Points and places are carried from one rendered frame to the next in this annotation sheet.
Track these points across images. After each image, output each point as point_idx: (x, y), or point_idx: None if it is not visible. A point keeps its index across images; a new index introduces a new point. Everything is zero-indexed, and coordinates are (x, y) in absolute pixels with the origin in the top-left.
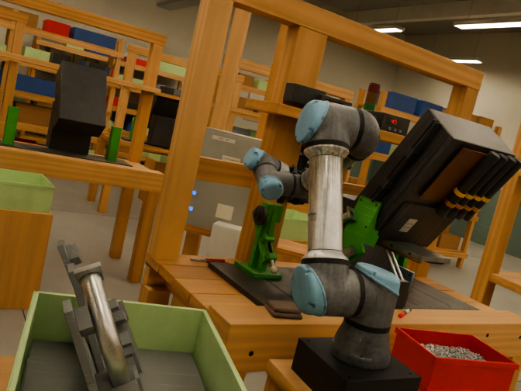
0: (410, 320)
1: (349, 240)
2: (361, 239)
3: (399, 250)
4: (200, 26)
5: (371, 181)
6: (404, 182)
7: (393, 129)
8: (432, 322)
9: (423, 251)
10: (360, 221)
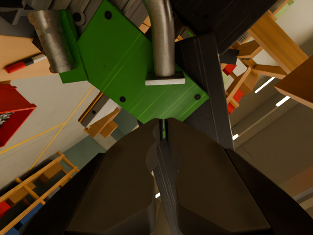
0: (17, 71)
1: (104, 46)
2: (96, 83)
3: (104, 97)
4: None
5: (224, 128)
6: (172, 187)
7: None
8: (42, 73)
9: (114, 103)
10: (141, 88)
